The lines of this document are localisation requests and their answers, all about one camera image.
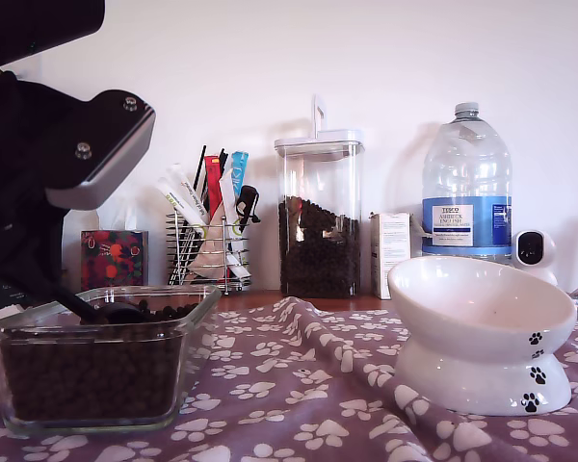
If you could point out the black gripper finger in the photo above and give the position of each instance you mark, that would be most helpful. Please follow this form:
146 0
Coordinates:
48 269

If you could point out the black measuring scoop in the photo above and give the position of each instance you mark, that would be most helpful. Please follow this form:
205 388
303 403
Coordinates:
120 315

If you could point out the brown cat food kibble heap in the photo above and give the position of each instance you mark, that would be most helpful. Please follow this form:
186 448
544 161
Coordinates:
318 260
91 375

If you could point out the white ceramic cat bowl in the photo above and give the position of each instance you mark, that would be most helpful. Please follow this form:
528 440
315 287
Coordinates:
481 337

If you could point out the floral tissue box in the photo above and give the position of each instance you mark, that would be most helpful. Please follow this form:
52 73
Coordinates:
113 260

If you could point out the white paper tissue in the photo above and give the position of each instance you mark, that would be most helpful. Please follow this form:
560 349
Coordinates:
125 216

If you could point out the white sachet green print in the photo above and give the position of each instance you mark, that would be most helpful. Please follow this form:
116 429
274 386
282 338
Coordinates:
183 180
178 207

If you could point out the rectangular glass dish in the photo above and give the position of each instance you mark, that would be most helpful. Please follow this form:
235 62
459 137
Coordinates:
192 317

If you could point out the black straw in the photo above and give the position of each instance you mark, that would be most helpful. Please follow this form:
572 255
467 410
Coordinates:
200 173

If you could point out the red sachet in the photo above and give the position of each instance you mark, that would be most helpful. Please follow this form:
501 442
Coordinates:
214 187

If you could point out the black plastic clip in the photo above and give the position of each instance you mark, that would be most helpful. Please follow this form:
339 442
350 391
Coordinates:
247 202

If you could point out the blue sachet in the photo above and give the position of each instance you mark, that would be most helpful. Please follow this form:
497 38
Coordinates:
240 171

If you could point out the purple paw print cloth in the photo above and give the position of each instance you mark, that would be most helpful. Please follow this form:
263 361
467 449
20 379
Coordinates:
289 385

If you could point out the clear lidded kibble jar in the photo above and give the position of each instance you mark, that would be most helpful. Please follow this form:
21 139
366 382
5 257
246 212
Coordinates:
318 144

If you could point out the small white printed carton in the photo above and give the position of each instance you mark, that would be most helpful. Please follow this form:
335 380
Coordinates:
390 255

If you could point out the large clear water bottle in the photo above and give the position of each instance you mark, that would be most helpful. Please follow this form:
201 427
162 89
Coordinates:
467 183

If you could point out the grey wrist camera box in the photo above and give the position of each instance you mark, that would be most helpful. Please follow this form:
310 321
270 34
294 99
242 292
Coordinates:
106 159

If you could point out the small white round camera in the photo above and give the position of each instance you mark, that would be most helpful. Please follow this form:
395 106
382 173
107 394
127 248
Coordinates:
534 250

